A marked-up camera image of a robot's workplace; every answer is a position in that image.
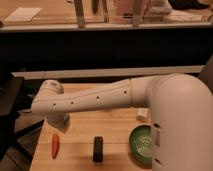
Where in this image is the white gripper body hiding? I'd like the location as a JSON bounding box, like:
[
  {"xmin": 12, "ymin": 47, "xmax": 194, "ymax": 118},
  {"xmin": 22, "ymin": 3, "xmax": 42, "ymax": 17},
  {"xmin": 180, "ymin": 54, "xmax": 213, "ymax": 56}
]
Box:
[{"xmin": 47, "ymin": 114, "xmax": 70, "ymax": 133}]

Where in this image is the red chili pepper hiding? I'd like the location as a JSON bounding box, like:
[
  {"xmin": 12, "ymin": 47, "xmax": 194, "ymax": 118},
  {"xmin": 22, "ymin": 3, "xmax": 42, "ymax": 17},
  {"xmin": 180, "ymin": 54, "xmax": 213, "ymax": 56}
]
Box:
[{"xmin": 51, "ymin": 134, "xmax": 60, "ymax": 159}]

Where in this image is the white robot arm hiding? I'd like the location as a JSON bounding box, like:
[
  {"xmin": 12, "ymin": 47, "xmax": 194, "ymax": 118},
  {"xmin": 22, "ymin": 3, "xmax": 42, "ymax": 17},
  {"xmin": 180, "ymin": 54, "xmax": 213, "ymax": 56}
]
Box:
[{"xmin": 31, "ymin": 74, "xmax": 213, "ymax": 171}]

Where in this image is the black rectangular remote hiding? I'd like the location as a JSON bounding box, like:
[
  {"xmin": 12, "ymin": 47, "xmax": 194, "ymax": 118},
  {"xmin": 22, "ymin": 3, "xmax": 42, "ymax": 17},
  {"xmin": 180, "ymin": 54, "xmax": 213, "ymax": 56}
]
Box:
[{"xmin": 93, "ymin": 136, "xmax": 103, "ymax": 162}]

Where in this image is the black chair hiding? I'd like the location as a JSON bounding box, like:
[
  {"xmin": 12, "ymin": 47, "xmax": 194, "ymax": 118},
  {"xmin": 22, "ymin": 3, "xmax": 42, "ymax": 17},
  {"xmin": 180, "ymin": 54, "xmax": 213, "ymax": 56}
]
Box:
[{"xmin": 0, "ymin": 63, "xmax": 44, "ymax": 161}]

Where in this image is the green plate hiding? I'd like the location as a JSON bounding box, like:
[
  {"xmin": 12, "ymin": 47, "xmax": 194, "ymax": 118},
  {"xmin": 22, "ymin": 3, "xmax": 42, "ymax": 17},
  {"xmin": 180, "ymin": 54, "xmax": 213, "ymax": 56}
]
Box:
[{"xmin": 129, "ymin": 125, "xmax": 152, "ymax": 166}]

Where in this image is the white plastic bottle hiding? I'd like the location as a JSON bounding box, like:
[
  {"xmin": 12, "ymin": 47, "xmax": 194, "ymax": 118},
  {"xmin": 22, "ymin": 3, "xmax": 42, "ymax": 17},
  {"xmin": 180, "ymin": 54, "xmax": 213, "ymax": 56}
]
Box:
[{"xmin": 137, "ymin": 108, "xmax": 148, "ymax": 122}]

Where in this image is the white paper sheet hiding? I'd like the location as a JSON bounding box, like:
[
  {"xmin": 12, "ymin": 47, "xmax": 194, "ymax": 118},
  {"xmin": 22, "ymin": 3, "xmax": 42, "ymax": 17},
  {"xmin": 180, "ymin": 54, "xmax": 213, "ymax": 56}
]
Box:
[{"xmin": 5, "ymin": 7, "xmax": 41, "ymax": 22}]

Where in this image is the wooden table leg left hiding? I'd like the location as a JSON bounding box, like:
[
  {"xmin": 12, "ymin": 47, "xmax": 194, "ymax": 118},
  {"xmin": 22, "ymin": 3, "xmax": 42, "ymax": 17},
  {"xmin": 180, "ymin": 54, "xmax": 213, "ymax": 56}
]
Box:
[{"xmin": 74, "ymin": 0, "xmax": 85, "ymax": 28}]

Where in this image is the wooden table leg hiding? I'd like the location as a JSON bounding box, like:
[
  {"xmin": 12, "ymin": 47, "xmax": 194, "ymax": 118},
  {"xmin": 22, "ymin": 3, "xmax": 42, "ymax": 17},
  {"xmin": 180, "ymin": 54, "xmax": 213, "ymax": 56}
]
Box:
[
  {"xmin": 132, "ymin": 0, "xmax": 142, "ymax": 27},
  {"xmin": 74, "ymin": 0, "xmax": 85, "ymax": 28}
]

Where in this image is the wooden table leg right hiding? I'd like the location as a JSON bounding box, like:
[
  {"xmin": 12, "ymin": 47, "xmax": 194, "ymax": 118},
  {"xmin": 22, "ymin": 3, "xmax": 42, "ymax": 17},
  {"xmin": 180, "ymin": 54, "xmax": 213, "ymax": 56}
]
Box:
[{"xmin": 132, "ymin": 0, "xmax": 142, "ymax": 27}]

